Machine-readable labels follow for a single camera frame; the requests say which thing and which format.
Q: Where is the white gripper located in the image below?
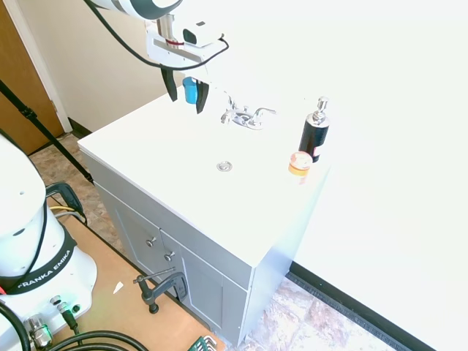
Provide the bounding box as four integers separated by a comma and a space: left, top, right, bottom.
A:
146, 31, 214, 115

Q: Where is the blue plastic cup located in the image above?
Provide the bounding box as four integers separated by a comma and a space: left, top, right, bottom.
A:
182, 76, 199, 105

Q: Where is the chrome sink faucet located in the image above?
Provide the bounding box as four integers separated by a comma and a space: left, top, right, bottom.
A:
219, 94, 265, 131

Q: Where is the white vanity sink top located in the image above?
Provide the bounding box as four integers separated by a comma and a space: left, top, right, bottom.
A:
77, 86, 332, 268

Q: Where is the orange pill bottle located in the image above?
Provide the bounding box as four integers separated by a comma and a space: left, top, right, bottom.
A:
287, 151, 314, 186

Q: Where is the black soap pump dispenser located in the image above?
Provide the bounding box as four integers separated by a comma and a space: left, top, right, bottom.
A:
298, 96, 331, 164

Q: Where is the grey vanity cabinet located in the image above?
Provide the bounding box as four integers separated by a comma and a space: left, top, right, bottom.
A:
80, 149, 332, 347

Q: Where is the black tripod leg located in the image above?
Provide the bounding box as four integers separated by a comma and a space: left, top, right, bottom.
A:
0, 79, 97, 186

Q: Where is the black metal C-clamp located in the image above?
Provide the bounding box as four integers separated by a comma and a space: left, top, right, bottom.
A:
132, 266, 189, 315
45, 182, 88, 224

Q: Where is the wooden door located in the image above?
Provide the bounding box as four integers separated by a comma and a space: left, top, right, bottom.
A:
0, 0, 66, 156

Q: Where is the wooden base board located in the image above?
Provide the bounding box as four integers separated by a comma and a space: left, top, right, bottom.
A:
43, 195, 230, 351

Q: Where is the green hex key set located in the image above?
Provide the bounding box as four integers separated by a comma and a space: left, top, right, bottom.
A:
187, 334, 217, 351

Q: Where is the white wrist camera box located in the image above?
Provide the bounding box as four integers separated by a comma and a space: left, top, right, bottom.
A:
181, 18, 225, 50

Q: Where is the thick black base cable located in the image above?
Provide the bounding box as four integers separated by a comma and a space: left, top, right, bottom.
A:
0, 302, 151, 351

